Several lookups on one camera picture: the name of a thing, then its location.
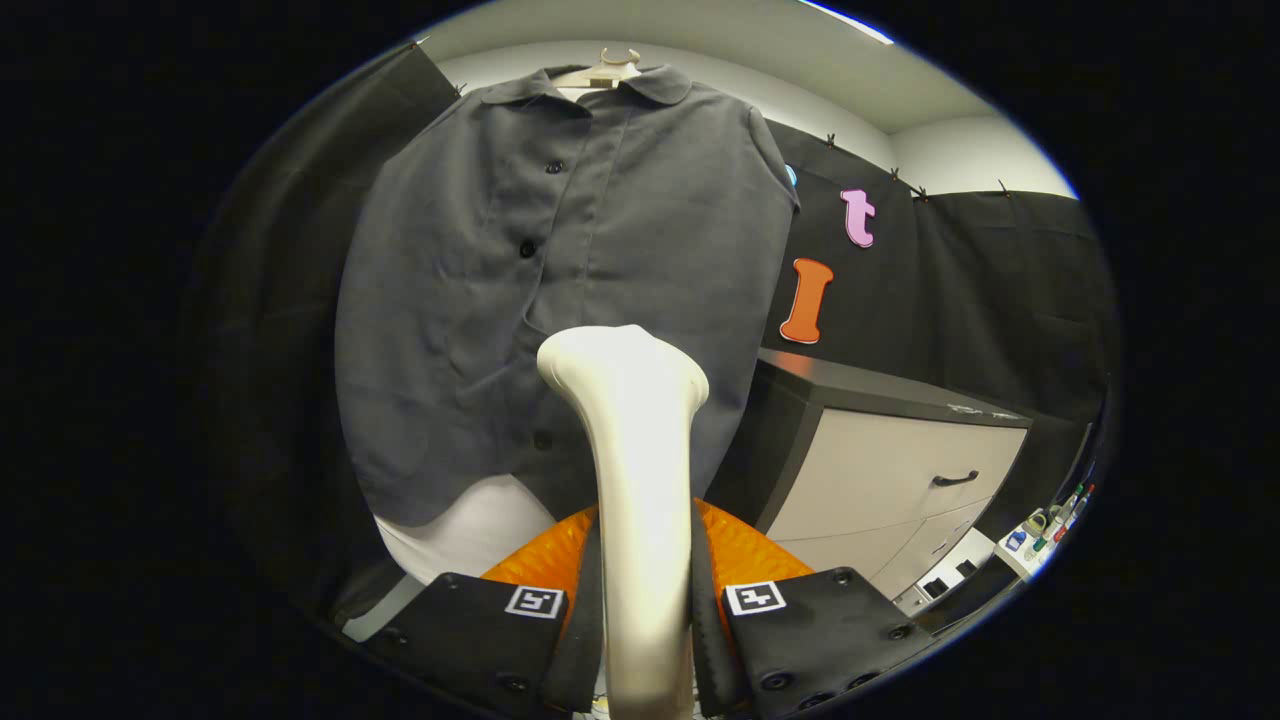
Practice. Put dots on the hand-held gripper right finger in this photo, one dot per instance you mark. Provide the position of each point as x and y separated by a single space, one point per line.
830 640

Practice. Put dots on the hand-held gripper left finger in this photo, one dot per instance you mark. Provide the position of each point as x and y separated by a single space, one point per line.
470 640

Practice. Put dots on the white garment steamer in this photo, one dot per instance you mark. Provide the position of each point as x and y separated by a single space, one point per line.
640 470

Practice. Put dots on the dark grey button shirt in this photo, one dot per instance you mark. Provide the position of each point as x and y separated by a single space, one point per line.
450 300

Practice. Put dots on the white mannequin torso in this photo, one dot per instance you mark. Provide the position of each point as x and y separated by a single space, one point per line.
470 530

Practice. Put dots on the grey drawer cabinet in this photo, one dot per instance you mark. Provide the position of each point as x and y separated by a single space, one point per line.
880 470

